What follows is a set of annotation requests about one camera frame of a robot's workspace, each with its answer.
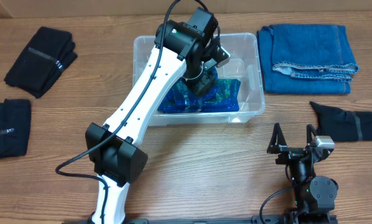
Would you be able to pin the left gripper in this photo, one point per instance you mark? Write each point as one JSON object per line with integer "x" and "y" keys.
{"x": 205, "y": 81}

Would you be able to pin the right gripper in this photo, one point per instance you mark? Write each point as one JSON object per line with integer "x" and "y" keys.
{"x": 290, "y": 152}

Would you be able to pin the blue green sequin garment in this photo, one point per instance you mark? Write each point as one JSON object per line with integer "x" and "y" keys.
{"x": 222, "y": 97}

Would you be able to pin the black garment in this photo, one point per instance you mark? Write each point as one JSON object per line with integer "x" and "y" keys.
{"x": 342, "y": 125}
{"x": 42, "y": 61}
{"x": 15, "y": 121}

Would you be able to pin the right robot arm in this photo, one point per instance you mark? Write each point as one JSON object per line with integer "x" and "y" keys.
{"x": 314, "y": 195}

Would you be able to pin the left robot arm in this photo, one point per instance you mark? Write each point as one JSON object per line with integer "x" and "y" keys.
{"x": 114, "y": 147}

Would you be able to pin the clear plastic storage bin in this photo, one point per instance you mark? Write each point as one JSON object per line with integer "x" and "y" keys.
{"x": 244, "y": 65}

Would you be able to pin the folded blue denim jeans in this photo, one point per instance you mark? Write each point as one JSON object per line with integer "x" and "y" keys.
{"x": 306, "y": 59}

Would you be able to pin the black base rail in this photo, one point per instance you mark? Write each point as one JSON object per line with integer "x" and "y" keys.
{"x": 269, "y": 219}

